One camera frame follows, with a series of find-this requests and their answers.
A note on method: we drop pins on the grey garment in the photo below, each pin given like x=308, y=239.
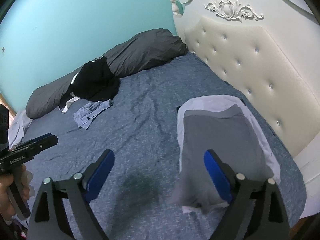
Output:
x=220, y=154

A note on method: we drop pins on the blue patterned bed cover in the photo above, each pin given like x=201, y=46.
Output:
x=140, y=128

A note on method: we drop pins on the folded lavender garment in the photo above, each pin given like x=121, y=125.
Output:
x=250, y=119

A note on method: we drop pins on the light grey bed sheet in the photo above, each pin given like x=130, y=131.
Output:
x=18, y=128

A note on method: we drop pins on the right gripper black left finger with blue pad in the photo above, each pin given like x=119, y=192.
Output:
x=48, y=218

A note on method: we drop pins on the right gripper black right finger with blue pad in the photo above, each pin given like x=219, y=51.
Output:
x=256, y=209

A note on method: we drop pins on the light blue checked cloth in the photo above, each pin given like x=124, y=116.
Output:
x=86, y=114

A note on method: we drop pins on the long dark grey pillow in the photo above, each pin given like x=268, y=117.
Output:
x=145, y=50

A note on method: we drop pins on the black garment with white trim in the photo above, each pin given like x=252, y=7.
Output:
x=95, y=82

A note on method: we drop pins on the person's left hand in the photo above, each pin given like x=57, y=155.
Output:
x=7, y=208

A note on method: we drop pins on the cream tufted headboard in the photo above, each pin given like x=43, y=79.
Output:
x=269, y=50

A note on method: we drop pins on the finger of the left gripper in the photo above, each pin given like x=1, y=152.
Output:
x=38, y=144

